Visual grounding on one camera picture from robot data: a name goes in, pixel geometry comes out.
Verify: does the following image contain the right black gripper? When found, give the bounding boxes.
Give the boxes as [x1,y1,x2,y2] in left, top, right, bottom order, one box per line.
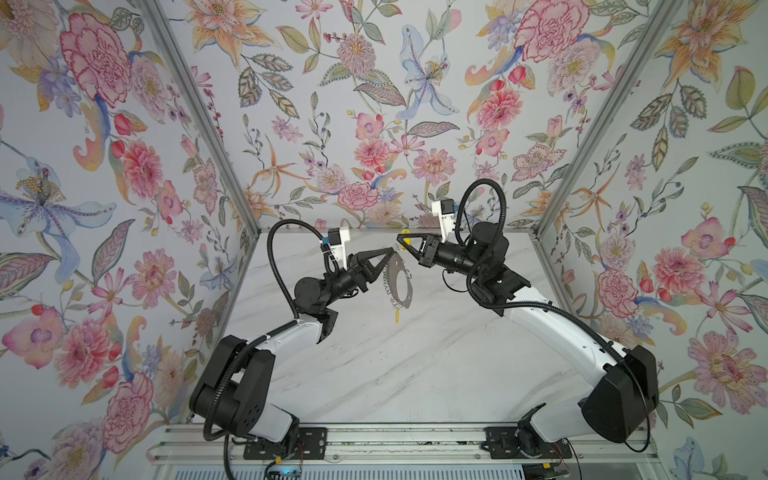
[400,236,486,287]

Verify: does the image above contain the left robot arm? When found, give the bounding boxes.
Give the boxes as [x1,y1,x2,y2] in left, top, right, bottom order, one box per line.
[189,247,395,453]

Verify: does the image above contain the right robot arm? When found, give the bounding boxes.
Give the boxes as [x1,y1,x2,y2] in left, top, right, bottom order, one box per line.
[397,222,659,457]

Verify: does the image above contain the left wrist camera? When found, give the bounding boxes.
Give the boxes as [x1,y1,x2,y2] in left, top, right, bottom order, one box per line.
[321,227,351,268]

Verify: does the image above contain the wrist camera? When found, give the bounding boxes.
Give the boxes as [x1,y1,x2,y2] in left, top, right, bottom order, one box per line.
[431,198,458,242]
[321,227,351,268]

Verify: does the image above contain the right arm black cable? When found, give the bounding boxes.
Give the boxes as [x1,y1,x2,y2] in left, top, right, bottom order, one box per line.
[454,178,508,253]

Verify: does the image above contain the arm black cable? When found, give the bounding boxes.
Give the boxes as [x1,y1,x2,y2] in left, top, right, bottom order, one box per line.
[266,218,328,322]
[454,178,508,253]

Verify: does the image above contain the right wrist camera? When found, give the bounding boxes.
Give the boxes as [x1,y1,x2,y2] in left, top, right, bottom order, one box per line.
[431,198,458,242]

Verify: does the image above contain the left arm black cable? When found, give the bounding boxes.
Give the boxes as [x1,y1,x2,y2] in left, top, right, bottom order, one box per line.
[266,218,328,322]

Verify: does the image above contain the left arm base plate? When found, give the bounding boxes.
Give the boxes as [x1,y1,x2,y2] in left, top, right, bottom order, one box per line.
[243,427,328,461]

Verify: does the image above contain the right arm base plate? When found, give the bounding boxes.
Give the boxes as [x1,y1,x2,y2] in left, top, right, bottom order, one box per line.
[480,425,573,461]

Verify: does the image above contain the aluminium mounting rail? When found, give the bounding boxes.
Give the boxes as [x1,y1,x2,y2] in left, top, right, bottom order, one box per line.
[147,423,666,477]

